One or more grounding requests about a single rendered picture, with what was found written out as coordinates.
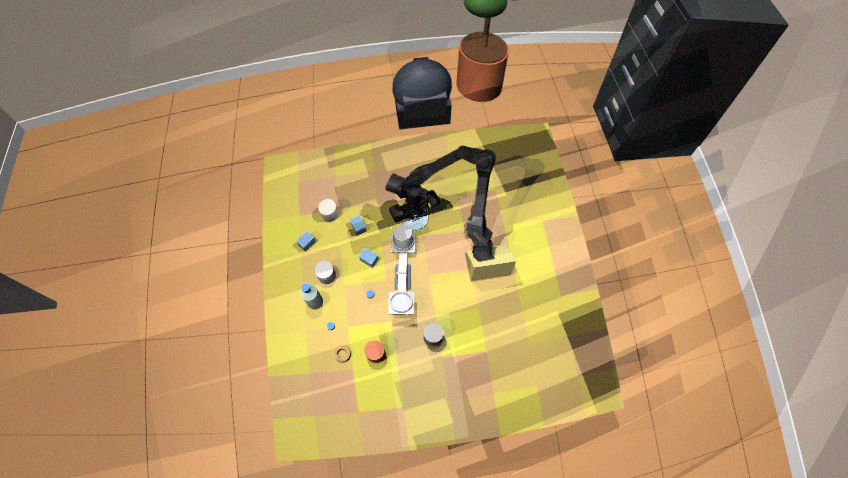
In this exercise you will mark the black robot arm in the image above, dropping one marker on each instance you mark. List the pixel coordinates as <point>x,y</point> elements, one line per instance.
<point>476,223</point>

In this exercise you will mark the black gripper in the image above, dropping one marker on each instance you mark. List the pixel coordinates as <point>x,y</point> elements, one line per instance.
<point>402,212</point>

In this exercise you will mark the orange flat ring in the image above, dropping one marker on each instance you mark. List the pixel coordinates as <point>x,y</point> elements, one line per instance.
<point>342,348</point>

